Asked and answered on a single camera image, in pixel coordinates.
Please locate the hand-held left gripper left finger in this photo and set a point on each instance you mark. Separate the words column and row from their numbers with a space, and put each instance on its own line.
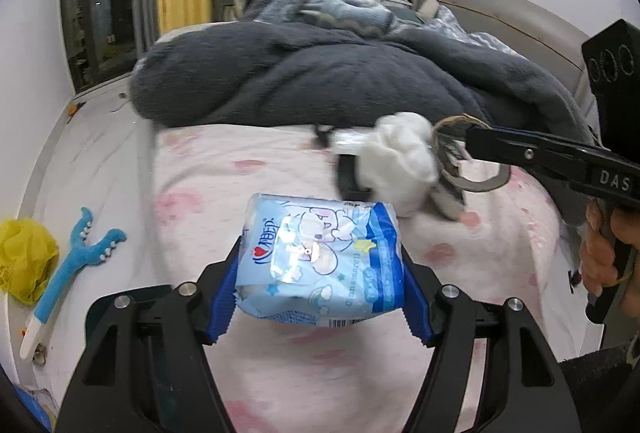
column 222, row 308

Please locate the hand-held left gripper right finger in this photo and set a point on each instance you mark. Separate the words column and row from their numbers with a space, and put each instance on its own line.
column 417, row 308

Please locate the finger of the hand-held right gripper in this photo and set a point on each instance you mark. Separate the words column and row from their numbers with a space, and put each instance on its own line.
column 525, row 148

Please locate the light blue tissue packet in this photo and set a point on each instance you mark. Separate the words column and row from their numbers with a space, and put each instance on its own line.
column 320, row 273

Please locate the small black device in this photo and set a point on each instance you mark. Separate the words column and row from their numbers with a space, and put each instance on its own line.
column 347, row 180

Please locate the person's right hand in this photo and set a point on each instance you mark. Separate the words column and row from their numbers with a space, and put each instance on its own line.
column 597, row 253

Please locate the beige padded headboard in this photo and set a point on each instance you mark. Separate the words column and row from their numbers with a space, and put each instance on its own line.
column 525, row 13

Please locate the pink printed bed sheet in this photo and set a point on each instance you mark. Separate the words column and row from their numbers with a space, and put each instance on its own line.
column 210, row 193

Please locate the light blue wavy quilt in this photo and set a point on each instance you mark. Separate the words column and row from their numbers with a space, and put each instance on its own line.
column 465, row 33

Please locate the blue forked plush toy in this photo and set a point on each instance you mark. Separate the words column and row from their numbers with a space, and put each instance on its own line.
column 65, row 268

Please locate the grey pillow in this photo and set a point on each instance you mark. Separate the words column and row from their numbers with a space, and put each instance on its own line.
column 429, row 8

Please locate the clear plastic wrapper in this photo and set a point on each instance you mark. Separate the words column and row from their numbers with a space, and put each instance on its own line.
column 350, row 139

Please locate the person's dark clothing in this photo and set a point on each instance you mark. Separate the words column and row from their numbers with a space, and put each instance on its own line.
column 600, row 388

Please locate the blue patterned fleece blanket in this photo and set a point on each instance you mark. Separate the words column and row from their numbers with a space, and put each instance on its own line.
column 350, row 8

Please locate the dark grey fleece blanket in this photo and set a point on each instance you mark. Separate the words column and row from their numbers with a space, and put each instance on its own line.
column 300, row 73

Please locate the small orange object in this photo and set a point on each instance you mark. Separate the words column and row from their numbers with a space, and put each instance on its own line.
column 72, row 110

